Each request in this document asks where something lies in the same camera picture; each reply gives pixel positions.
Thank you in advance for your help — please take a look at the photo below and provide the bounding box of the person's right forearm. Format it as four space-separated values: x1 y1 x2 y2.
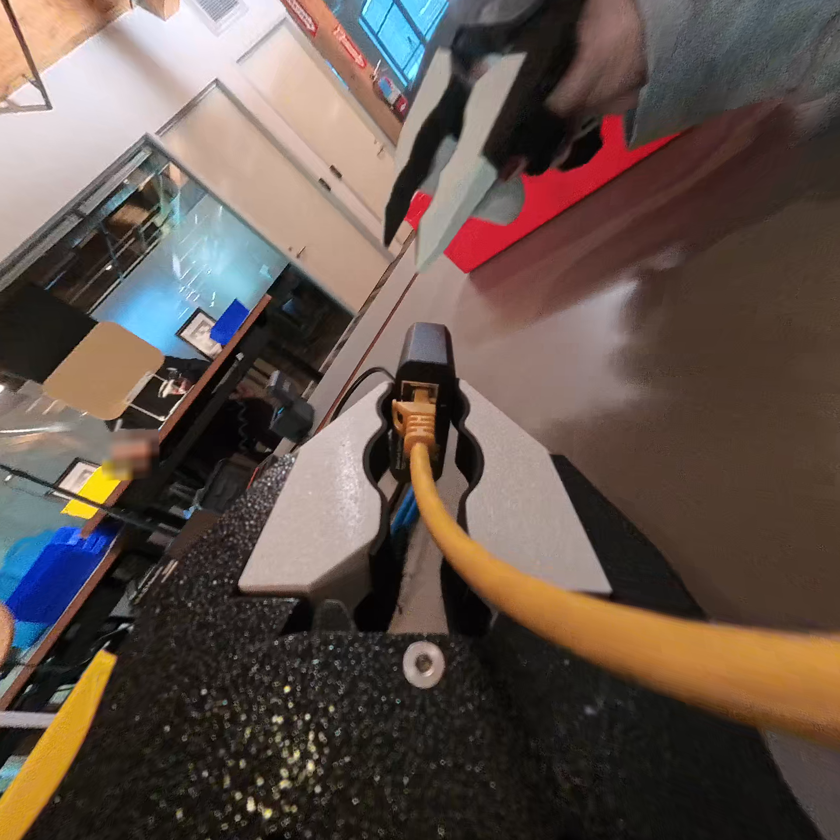
623 0 840 148

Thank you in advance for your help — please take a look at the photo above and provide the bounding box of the person's right hand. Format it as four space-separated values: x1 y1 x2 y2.
545 0 651 119

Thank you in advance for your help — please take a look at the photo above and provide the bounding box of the yellow ethernet cable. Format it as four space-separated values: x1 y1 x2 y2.
392 384 840 749

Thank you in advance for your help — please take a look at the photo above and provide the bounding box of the small yellow plastic bin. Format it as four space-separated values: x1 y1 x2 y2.
60 462 126 519

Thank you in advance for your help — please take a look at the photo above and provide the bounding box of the black framed picture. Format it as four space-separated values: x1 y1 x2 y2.
56 457 99 496
176 307 217 358

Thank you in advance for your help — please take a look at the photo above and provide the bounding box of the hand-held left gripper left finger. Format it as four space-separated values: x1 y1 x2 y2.
238 381 403 631

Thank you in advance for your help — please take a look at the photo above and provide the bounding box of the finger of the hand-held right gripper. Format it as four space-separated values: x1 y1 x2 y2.
415 52 529 273
382 47 463 247

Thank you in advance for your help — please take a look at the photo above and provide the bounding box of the large yellow plastic bin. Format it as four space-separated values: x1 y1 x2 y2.
0 650 118 840

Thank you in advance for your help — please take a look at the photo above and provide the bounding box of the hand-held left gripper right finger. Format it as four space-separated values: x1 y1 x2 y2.
453 379 614 597

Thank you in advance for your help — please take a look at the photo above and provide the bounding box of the red board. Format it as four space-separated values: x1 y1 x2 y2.
403 115 683 273

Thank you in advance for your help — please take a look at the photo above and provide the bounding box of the black ethernet adapter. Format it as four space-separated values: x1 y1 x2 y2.
392 322 457 480

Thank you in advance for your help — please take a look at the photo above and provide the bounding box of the brown edged table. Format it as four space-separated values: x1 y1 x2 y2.
0 295 273 710

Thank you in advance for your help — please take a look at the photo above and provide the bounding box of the stack of blue bins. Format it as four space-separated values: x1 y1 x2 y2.
0 525 122 647

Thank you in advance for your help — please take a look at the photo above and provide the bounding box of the thin black adapter cable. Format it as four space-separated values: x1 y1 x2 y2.
314 366 398 435

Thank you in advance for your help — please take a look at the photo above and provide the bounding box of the wall air vent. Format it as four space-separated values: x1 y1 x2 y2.
190 0 250 30

